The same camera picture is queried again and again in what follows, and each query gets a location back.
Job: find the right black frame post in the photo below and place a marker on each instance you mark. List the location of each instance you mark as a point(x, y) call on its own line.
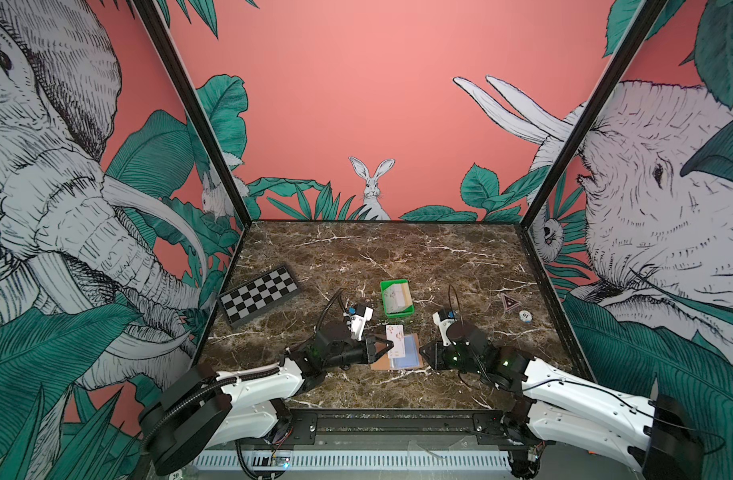
point(642, 22)

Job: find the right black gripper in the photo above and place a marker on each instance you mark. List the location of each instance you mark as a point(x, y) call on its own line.
point(440, 355)

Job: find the left black frame post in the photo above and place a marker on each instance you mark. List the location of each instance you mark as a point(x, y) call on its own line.
point(151, 17)

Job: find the white VIP credit card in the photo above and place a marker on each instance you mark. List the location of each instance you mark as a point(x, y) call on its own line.
point(396, 334)

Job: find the black mounting rail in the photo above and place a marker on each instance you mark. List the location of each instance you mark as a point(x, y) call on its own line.
point(366, 425)

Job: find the white slotted cable duct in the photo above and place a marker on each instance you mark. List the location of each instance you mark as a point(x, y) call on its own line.
point(362, 460)

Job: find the green plastic card tray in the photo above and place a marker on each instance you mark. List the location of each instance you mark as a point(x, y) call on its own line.
point(404, 314)

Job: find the small round white sticker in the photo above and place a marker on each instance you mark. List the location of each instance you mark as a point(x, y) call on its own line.
point(524, 315)

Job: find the black frame post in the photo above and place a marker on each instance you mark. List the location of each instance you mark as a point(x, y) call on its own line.
point(642, 22)
point(151, 17)

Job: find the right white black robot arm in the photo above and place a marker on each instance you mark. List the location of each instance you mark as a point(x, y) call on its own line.
point(653, 437)

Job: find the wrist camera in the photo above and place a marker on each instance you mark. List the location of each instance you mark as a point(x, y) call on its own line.
point(443, 319)
point(356, 317)

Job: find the triangle marker sticker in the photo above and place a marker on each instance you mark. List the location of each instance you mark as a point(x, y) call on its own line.
point(509, 304)

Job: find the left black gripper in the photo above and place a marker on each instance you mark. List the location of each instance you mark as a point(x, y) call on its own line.
point(368, 343)

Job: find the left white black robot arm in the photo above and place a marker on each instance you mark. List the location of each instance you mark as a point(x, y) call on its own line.
point(205, 408)

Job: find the tan leather card holder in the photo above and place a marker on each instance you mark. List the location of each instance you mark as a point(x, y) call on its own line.
point(411, 360)

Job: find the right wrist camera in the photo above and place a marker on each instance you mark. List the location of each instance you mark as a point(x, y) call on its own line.
point(443, 319)

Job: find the black white checkerboard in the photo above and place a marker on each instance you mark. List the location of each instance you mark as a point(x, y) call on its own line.
point(258, 296)

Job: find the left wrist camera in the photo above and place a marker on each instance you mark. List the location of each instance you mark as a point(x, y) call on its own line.
point(356, 317)

